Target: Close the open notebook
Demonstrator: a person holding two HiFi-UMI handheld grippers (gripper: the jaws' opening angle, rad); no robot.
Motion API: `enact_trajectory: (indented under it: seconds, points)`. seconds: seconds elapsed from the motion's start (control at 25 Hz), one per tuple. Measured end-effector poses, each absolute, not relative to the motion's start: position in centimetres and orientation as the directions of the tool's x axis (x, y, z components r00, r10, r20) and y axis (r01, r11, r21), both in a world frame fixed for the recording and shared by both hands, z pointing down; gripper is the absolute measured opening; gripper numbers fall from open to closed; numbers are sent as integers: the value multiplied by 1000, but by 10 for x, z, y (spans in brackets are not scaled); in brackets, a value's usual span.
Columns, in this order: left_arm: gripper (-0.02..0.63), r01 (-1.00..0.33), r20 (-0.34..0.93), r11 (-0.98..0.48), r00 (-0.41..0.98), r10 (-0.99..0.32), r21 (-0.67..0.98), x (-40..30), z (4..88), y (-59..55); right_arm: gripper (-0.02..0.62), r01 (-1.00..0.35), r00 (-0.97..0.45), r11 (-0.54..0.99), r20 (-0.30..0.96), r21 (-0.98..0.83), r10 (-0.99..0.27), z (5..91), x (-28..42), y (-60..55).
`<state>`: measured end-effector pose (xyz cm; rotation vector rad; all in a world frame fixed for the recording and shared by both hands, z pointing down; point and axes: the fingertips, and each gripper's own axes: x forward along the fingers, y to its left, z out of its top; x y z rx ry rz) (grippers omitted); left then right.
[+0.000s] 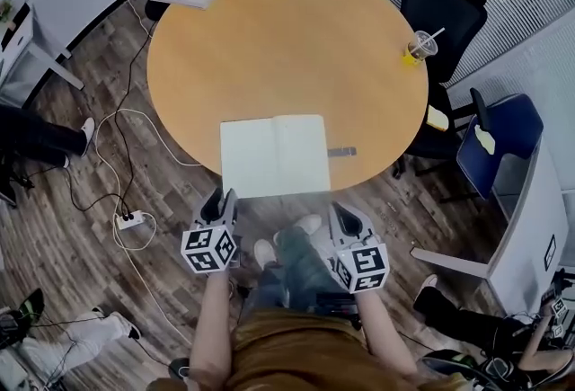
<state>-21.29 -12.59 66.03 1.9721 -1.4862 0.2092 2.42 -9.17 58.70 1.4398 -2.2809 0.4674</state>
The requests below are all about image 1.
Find white desk with grey panel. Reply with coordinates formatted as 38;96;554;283
409;135;572;316

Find yellow pad on black chair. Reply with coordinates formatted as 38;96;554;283
425;104;450;132

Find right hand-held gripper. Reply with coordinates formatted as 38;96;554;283
327;201;390;294

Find white power strip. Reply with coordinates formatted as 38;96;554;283
115;209;148;232

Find person's left forearm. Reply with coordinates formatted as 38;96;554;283
188;270;238;384

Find plastic cup with straw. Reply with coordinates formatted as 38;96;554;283
402;25;447;67

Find person's right forearm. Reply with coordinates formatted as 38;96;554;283
354;288;421;379

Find person's white shoe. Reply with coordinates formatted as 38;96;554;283
272;213;323;247
252;237;279;272

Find black cable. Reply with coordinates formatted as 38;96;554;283
26;27;156;219

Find white side table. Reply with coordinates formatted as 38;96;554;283
0;0;86;107

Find white cable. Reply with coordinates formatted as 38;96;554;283
92;0;206;348

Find blue chair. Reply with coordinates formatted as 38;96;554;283
438;87;545;204

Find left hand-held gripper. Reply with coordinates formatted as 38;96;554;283
181;187;240;276

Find black mesh office chair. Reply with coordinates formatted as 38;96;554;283
391;0;490;179

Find pale yellow crumpled cloth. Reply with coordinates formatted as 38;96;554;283
473;123;498;155

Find person's brown shirt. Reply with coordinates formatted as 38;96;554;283
147;307;473;391

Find white notebook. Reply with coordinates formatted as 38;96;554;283
219;113;332;200

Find person's jeans legs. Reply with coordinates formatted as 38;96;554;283
244;222;356;318

